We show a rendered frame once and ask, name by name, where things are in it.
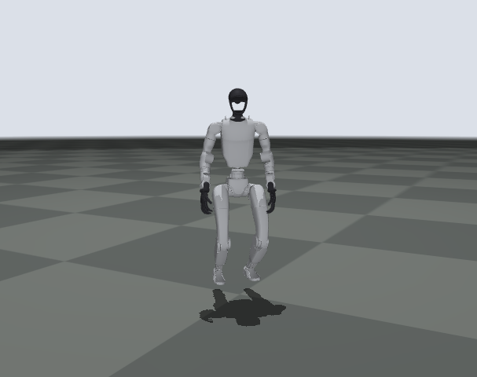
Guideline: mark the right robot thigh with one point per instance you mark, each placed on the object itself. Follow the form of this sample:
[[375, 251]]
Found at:
[[220, 198]]

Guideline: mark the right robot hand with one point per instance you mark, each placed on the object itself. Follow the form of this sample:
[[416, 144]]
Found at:
[[203, 198]]

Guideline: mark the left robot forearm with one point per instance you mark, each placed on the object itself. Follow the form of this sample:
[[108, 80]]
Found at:
[[269, 171]]

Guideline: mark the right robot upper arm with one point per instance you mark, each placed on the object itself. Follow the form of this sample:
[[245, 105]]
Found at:
[[209, 141]]

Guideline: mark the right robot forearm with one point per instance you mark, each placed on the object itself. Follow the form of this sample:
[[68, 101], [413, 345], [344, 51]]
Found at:
[[205, 174]]

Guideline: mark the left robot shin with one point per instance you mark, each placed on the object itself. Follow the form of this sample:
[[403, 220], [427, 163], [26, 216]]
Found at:
[[256, 255]]

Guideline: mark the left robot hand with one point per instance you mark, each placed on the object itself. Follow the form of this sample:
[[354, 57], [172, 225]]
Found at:
[[272, 201]]

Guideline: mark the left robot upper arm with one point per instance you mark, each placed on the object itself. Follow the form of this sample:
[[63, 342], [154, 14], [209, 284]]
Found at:
[[264, 140]]

